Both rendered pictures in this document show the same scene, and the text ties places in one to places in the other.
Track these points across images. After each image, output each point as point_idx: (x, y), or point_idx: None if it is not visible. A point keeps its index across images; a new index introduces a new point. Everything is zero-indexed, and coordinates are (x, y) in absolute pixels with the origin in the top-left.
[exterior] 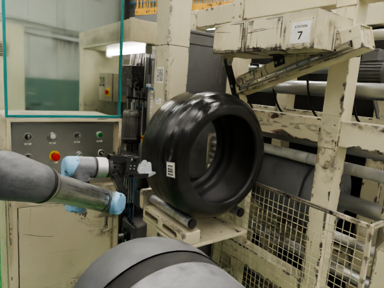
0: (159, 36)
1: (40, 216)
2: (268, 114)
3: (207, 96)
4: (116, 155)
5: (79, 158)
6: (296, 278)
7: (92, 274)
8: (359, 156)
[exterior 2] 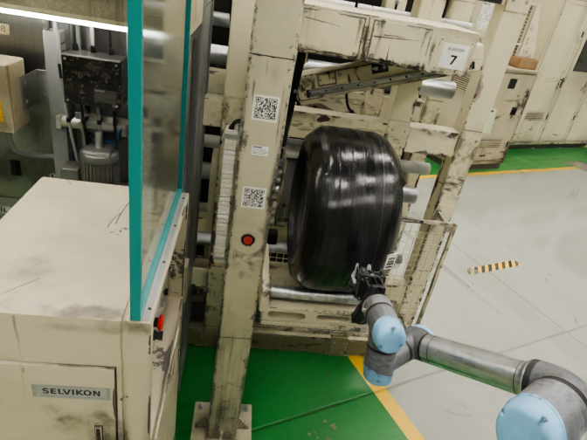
0: (266, 38)
1: (161, 428)
2: (312, 116)
3: (390, 152)
4: (383, 283)
5: (397, 319)
6: None
7: None
8: None
